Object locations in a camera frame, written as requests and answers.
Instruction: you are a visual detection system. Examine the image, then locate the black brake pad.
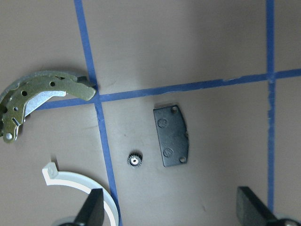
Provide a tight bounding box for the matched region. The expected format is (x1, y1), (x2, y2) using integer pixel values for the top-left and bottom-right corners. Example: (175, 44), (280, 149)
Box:
(153, 105), (189, 167)

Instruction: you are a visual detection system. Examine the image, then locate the green brake shoe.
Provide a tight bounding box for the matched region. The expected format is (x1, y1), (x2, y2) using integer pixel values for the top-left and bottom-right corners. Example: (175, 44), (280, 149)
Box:
(0, 71), (96, 144)

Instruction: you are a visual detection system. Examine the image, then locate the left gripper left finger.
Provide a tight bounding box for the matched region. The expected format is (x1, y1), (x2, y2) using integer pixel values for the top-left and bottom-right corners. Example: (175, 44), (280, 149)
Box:
(73, 188), (104, 226)

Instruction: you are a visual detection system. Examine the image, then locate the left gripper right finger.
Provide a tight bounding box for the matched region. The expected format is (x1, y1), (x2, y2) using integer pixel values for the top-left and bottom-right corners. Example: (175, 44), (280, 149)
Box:
(236, 186), (279, 226)

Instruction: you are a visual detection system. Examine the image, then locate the white curved plastic bracket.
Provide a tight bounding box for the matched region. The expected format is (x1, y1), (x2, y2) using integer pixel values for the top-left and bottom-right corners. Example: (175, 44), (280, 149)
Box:
(42, 162), (119, 226)

